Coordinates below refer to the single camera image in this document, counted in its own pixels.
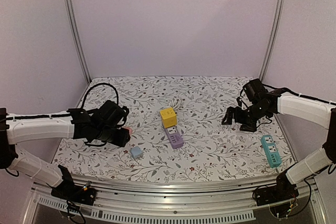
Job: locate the floral patterned table mat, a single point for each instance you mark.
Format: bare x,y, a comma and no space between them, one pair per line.
211,151

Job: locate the aluminium front rail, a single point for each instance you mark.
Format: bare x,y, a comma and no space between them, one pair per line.
225,201

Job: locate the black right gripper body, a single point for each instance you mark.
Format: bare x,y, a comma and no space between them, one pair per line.
241,117

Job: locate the purple power strip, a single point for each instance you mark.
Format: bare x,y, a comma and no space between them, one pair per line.
174,137

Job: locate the aluminium frame post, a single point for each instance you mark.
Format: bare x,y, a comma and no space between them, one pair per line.
77,41
272,39

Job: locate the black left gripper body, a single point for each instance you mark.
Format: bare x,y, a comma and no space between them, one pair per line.
106,134

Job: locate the left aluminium frame post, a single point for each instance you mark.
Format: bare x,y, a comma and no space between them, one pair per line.
77,41

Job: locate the pink plug adapter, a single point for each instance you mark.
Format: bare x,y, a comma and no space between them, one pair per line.
129,129

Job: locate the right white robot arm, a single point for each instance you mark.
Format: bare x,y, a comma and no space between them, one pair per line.
283,101

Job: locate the teal power strip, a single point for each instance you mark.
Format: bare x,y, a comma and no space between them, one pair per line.
271,151

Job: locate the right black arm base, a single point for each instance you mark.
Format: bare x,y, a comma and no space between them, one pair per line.
282,190

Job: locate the blue plug adapter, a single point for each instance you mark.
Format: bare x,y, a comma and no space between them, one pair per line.
136,152

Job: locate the right aluminium frame post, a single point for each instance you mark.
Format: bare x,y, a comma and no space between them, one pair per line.
272,39

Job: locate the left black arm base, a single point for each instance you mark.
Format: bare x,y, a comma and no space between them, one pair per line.
68,190

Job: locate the yellow cube socket adapter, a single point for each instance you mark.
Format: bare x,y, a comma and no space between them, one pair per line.
168,117

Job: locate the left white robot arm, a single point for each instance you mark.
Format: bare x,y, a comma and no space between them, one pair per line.
105,124

